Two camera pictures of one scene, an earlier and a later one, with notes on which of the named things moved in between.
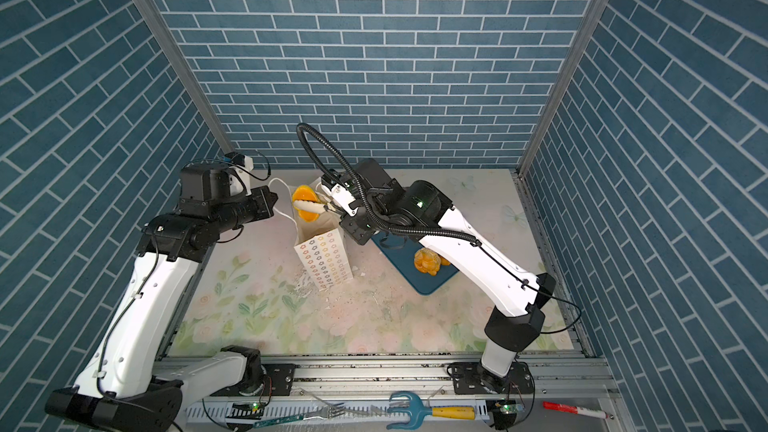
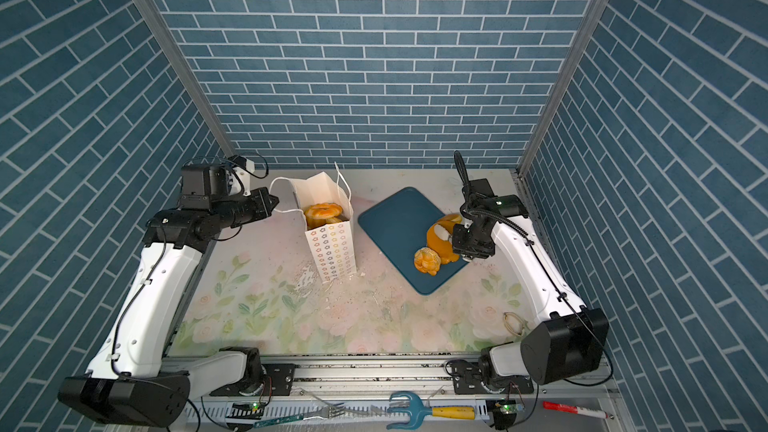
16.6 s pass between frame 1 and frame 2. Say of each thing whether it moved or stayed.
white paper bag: moved
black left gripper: stayed
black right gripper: moved
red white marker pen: stayed
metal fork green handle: stayed
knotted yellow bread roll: stayed
